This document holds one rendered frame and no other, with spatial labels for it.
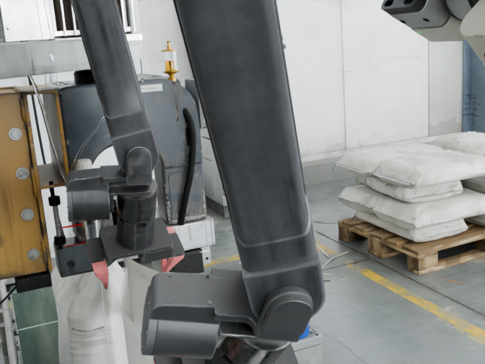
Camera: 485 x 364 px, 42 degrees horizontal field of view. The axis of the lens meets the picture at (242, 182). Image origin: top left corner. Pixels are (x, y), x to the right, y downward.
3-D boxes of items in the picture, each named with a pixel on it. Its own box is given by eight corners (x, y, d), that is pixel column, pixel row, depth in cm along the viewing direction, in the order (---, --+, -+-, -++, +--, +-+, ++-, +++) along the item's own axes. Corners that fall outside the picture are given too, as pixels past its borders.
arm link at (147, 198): (159, 192, 87) (154, 166, 92) (110, 195, 86) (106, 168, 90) (157, 227, 92) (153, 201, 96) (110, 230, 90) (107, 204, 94)
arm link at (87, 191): (152, 147, 84) (144, 128, 91) (63, 151, 81) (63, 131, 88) (153, 228, 88) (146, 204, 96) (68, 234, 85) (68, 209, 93)
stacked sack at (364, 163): (455, 167, 404) (455, 145, 401) (366, 182, 382) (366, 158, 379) (414, 157, 443) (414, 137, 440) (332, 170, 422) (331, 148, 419)
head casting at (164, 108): (208, 219, 120) (195, 61, 113) (79, 243, 110) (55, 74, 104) (164, 189, 147) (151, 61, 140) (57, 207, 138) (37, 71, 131)
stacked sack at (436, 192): (468, 199, 372) (468, 176, 369) (405, 210, 360) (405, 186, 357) (407, 178, 434) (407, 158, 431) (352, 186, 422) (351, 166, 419)
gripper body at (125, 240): (98, 236, 98) (97, 201, 93) (161, 224, 101) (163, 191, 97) (107, 266, 93) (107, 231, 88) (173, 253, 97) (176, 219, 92)
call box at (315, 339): (323, 363, 120) (322, 335, 118) (286, 375, 117) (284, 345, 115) (303, 346, 127) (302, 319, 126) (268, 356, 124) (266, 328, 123)
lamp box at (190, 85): (223, 126, 117) (219, 77, 115) (201, 128, 116) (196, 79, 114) (209, 122, 124) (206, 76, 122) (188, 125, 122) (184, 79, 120)
